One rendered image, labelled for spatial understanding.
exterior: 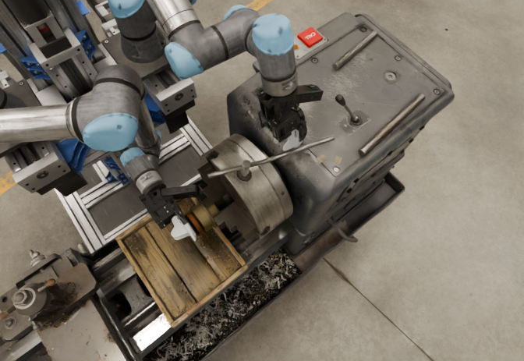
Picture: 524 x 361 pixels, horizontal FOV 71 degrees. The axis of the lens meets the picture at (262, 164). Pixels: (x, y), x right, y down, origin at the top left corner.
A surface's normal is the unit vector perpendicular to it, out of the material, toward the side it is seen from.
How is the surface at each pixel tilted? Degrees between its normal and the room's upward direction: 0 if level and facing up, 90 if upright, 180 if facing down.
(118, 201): 0
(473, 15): 0
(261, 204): 42
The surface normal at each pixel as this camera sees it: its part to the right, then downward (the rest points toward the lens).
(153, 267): 0.04, -0.42
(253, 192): 0.33, -0.04
